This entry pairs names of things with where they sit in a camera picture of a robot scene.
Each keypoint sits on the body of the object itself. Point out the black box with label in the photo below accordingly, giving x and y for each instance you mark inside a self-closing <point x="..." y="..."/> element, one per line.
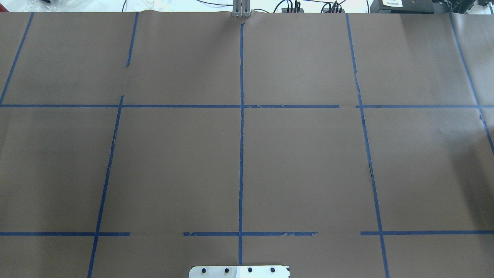
<point x="402" y="7"/>

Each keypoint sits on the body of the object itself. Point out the black power strip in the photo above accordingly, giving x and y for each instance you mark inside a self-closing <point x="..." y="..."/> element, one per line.
<point x="332" y="8"/>
<point x="292" y="7"/>

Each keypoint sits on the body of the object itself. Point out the aluminium frame post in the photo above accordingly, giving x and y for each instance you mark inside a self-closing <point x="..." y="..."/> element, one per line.
<point x="241" y="9"/>

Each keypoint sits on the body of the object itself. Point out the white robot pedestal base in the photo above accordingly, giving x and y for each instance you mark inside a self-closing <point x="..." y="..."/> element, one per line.
<point x="248" y="271"/>

